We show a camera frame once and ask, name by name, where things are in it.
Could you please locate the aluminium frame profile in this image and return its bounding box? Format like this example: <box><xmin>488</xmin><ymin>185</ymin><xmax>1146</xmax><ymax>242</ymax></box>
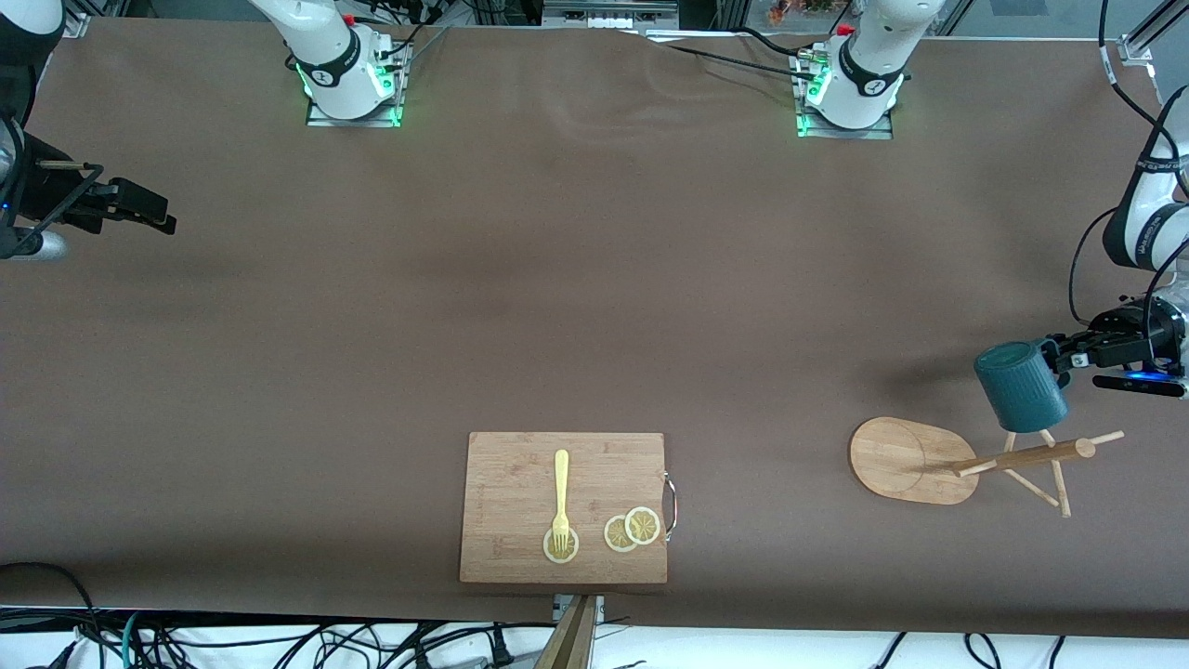
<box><xmin>54</xmin><ymin>0</ymin><xmax>96</xmax><ymax>39</ymax></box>

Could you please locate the wooden mug rack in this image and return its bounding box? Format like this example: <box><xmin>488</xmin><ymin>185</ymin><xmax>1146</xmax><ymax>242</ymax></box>
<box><xmin>848</xmin><ymin>416</ymin><xmax>1126</xmax><ymax>519</ymax></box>

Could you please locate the teal floor cable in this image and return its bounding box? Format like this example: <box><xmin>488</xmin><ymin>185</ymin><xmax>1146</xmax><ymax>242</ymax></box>
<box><xmin>119</xmin><ymin>610</ymin><xmax>146</xmax><ymax>669</ymax></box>

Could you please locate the grey power strip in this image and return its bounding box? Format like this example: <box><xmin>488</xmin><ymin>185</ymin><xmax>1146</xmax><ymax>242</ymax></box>
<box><xmin>542</xmin><ymin>0</ymin><xmax>680</xmax><ymax>30</ymax></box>

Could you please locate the wooden cutting board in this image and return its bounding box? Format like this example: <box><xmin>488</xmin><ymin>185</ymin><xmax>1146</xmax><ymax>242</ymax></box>
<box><xmin>459</xmin><ymin>431</ymin><xmax>670</xmax><ymax>585</ymax></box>

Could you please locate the yellow plastic fork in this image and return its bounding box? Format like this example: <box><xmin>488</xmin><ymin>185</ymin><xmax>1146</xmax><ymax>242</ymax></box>
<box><xmin>552</xmin><ymin>450</ymin><xmax>571</xmax><ymax>555</ymax></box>

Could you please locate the brown table cover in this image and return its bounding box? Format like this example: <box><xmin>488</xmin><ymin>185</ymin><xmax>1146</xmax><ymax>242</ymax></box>
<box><xmin>0</xmin><ymin>17</ymin><xmax>1189</xmax><ymax>640</ymax></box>

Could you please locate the wooden post with metal bracket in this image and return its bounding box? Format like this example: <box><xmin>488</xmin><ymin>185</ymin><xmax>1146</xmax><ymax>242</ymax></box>
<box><xmin>534</xmin><ymin>595</ymin><xmax>605</xmax><ymax>669</ymax></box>

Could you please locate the black looped floor cable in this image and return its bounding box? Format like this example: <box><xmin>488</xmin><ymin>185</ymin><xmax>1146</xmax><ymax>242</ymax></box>
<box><xmin>0</xmin><ymin>561</ymin><xmax>105</xmax><ymax>669</ymax></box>

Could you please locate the black cable on table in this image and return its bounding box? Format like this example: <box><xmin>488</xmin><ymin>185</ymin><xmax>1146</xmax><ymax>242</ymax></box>
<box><xmin>641</xmin><ymin>26</ymin><xmax>820</xmax><ymax>83</ymax></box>

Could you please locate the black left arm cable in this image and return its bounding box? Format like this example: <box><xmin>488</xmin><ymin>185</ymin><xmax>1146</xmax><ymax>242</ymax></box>
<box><xmin>1068</xmin><ymin>0</ymin><xmax>1189</xmax><ymax>328</ymax></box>

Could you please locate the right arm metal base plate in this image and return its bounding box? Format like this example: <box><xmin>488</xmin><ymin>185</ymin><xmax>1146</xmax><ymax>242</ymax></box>
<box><xmin>305</xmin><ymin>42</ymin><xmax>410</xmax><ymax>128</ymax></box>

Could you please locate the teal ribbed mug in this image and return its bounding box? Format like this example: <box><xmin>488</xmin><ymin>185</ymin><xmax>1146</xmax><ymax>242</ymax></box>
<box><xmin>973</xmin><ymin>336</ymin><xmax>1072</xmax><ymax>434</ymax></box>

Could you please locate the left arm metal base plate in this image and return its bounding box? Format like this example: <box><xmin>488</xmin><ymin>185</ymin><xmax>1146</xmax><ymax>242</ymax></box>
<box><xmin>794</xmin><ymin>51</ymin><xmax>895</xmax><ymax>140</ymax></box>

